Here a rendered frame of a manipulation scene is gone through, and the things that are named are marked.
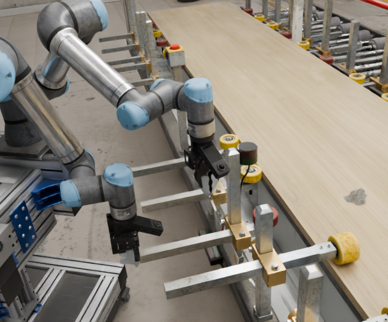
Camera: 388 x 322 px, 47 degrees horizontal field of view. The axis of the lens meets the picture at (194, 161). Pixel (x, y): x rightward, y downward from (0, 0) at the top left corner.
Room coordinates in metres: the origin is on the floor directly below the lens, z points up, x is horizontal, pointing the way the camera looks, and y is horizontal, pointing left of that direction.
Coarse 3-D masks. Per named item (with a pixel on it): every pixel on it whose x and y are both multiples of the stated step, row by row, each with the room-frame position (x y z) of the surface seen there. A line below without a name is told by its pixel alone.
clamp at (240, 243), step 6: (228, 222) 1.11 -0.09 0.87; (240, 222) 1.10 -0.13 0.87; (228, 228) 1.10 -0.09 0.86; (234, 228) 1.08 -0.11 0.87; (240, 228) 1.07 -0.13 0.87; (246, 228) 1.07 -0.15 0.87; (234, 234) 1.05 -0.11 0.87; (246, 234) 1.04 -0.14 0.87; (234, 240) 1.04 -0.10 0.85; (240, 240) 1.03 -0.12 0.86; (246, 240) 1.03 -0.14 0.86; (234, 246) 1.04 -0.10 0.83; (240, 246) 1.02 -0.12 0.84; (246, 246) 1.03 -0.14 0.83
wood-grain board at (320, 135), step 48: (192, 48) 2.84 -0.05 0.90; (240, 48) 2.76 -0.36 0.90; (288, 48) 2.68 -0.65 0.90; (240, 96) 2.01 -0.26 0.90; (288, 96) 1.96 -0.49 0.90; (336, 96) 1.92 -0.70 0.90; (288, 144) 1.51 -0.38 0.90; (336, 144) 1.48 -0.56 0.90; (384, 144) 1.45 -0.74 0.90; (288, 192) 1.20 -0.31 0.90; (336, 192) 1.17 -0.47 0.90; (384, 192) 1.15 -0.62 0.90; (384, 240) 0.93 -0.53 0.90; (384, 288) 0.76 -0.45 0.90
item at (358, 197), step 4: (360, 188) 1.17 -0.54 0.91; (352, 192) 1.16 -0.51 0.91; (356, 192) 1.16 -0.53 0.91; (360, 192) 1.14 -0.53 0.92; (364, 192) 1.16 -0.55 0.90; (344, 196) 1.15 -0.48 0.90; (348, 196) 1.14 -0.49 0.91; (352, 196) 1.13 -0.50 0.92; (356, 196) 1.13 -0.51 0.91; (360, 196) 1.13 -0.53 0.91; (364, 196) 1.13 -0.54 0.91; (348, 200) 1.12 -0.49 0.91; (352, 200) 1.12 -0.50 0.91; (356, 200) 1.12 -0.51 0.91; (360, 200) 1.11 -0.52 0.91; (364, 200) 1.11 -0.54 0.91; (356, 204) 1.10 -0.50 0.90; (360, 204) 1.10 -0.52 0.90
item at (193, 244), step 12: (252, 228) 1.08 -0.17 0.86; (180, 240) 1.05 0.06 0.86; (192, 240) 1.05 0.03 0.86; (204, 240) 1.04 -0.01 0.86; (216, 240) 1.05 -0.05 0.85; (228, 240) 1.05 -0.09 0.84; (144, 252) 1.01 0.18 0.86; (156, 252) 1.01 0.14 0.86; (168, 252) 1.01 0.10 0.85; (180, 252) 1.02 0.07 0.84
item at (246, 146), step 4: (240, 144) 1.14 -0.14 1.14; (244, 144) 1.14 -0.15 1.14; (248, 144) 1.13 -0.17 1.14; (252, 144) 1.13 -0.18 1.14; (240, 148) 1.12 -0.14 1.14; (244, 148) 1.11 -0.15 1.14; (248, 148) 1.11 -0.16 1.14; (252, 148) 1.11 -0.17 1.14; (240, 164) 1.11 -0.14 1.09; (240, 168) 1.10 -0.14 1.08; (248, 168) 1.12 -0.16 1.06; (240, 172) 1.10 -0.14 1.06; (244, 176) 1.12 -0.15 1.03
